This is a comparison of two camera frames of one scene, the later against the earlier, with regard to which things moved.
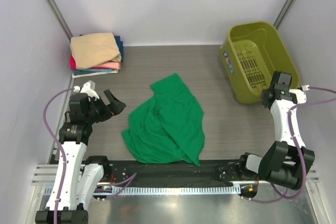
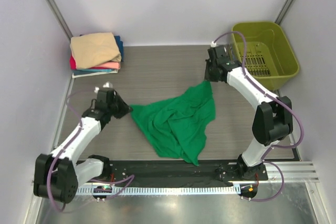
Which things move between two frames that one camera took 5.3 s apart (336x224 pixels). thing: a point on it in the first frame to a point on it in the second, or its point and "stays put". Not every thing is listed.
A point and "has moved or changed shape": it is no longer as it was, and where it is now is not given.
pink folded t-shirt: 114,65 stays put
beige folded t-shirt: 88,50 stays put
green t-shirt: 168,127 has moved or changed shape
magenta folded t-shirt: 72,63 stays put
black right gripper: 263,94 to 207,77
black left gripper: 114,108 to 125,108
